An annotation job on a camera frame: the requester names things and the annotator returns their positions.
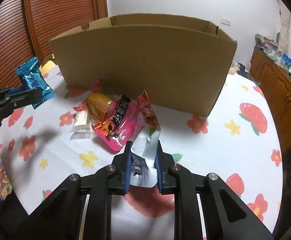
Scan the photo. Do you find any brown cardboard box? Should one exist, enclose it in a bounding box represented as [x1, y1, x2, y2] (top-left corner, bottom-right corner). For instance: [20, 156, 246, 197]
[49, 14, 237, 116]

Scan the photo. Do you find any floral white bedsheet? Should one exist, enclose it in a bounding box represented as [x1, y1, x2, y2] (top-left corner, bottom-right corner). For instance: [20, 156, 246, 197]
[0, 67, 282, 239]

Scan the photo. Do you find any wooden louvered wardrobe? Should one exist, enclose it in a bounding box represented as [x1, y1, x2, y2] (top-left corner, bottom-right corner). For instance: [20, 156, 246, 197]
[0, 0, 107, 88]

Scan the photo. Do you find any white wall switch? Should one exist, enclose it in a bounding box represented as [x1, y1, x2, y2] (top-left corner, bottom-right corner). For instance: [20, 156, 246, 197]
[220, 18, 231, 26]

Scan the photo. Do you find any wooden sideboard cabinet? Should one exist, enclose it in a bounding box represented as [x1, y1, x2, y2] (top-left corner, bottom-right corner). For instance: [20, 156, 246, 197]
[249, 47, 291, 151]

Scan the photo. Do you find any small white candy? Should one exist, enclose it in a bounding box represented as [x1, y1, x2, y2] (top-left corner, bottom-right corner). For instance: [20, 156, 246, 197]
[71, 110, 91, 133]

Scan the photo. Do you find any orange jelly cup snack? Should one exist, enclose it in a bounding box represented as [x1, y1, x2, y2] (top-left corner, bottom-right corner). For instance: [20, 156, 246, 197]
[85, 92, 112, 122]

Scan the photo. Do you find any blue foil candy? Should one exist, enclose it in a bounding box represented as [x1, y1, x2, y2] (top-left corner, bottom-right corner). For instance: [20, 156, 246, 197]
[15, 57, 55, 109]

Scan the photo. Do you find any yellow plush toy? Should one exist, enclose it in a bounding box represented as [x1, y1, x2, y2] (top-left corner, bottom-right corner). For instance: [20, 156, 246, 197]
[39, 60, 56, 78]

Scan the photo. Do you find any pink snack pouch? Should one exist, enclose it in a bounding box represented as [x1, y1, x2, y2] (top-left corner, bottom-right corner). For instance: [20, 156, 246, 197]
[91, 95, 138, 152]

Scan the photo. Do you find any white red snack pouch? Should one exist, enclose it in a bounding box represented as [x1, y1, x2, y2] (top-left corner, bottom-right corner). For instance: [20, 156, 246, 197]
[130, 92, 161, 187]

